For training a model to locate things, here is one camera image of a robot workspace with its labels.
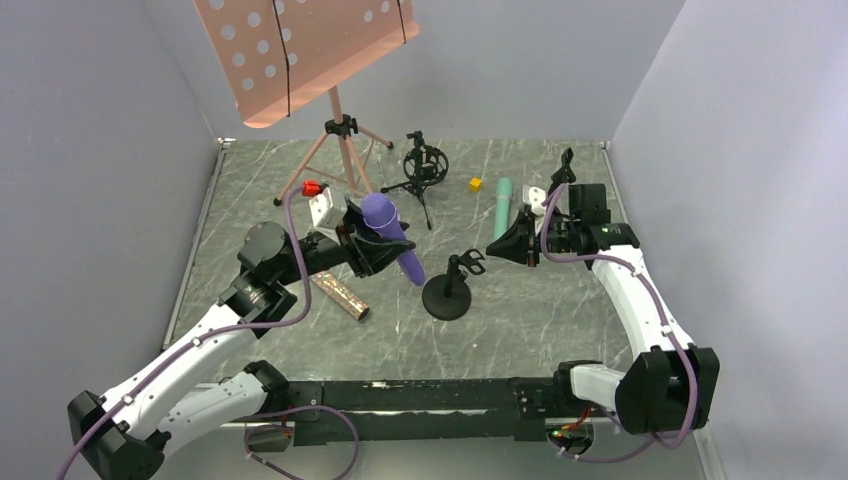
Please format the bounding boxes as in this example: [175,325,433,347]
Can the purple microphone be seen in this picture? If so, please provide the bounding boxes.
[361,192,427,286]

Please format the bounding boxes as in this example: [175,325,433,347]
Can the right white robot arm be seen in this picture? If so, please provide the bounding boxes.
[486,184,720,446]

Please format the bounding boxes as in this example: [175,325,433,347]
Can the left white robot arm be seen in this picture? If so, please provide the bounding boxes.
[67,194,415,479]

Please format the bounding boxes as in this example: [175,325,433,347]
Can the black round-base mic stand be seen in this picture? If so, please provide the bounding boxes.
[422,248,486,321]

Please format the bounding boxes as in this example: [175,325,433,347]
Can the pink music stand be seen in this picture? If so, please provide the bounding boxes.
[194,0,420,206]

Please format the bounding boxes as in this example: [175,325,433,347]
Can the glitter silver microphone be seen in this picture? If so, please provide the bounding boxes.
[310,271,370,322]

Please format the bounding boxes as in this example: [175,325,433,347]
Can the teal microphone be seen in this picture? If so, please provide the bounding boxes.
[493,177,513,241]

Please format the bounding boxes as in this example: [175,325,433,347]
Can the yellow cube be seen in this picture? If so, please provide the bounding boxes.
[468,177,483,192]

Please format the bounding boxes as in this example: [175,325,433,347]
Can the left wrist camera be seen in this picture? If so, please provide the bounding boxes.
[301,180,347,232]

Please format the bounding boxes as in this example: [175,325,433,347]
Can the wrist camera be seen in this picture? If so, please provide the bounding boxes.
[521,184,548,217]
[301,180,347,232]

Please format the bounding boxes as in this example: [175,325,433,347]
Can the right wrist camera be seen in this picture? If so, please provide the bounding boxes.
[521,184,548,217]

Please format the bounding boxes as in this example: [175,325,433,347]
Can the black tripod shock mount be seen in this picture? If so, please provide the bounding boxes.
[380,130,450,230]

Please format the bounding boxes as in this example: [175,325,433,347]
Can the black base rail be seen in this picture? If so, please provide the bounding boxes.
[221,377,598,446]

